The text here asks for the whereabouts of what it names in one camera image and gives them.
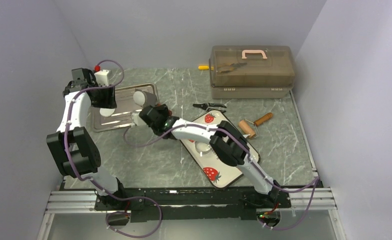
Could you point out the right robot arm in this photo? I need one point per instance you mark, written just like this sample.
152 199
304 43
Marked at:
226 141

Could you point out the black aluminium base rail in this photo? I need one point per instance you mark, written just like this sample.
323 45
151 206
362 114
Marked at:
191 203

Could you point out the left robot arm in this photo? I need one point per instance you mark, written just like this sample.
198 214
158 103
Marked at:
71 146

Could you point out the steel baking tray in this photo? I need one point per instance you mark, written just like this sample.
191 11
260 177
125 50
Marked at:
121 117

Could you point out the spatula with wooden handle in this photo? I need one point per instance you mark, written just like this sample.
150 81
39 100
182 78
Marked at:
151 99

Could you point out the yellow small object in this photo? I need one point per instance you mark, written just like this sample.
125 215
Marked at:
204 67

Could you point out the strawberry pattern white tray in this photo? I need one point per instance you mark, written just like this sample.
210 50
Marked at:
219 174

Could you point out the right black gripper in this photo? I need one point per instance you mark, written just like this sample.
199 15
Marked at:
162 110

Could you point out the white dough ball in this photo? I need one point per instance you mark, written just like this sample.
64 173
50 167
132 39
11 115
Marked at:
139 98

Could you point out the brown translucent tool box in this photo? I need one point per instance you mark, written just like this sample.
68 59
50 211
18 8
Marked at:
251 72

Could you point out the flat round dough wrapper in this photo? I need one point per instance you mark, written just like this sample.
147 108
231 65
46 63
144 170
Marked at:
106 112

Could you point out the wooden rolling pin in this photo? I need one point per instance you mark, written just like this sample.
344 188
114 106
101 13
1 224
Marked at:
250 128

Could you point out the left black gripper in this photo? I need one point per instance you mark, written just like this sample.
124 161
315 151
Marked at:
109 101

